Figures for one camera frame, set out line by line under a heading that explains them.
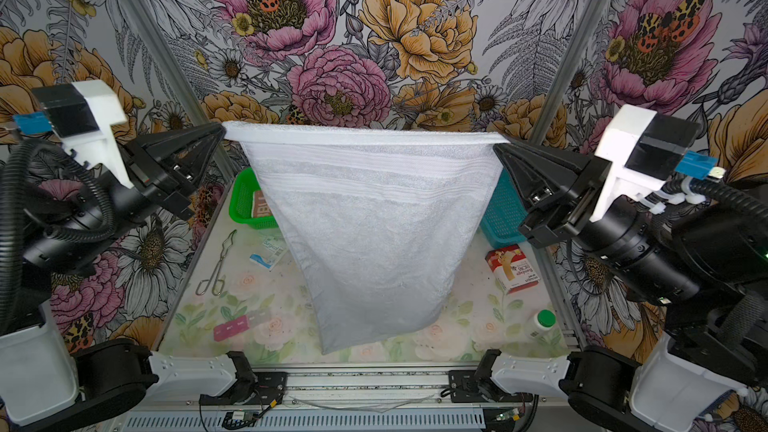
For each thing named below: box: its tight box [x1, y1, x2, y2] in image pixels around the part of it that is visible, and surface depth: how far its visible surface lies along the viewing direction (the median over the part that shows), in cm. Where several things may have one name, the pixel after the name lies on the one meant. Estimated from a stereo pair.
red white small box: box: [485, 244, 540, 294], surface depth 93 cm
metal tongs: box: [195, 229, 237, 297], surface depth 94 cm
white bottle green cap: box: [528, 309, 559, 339], surface depth 79 cm
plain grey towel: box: [223, 121, 508, 355], surface depth 43 cm
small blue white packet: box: [249, 236, 288, 269], surface depth 101 cm
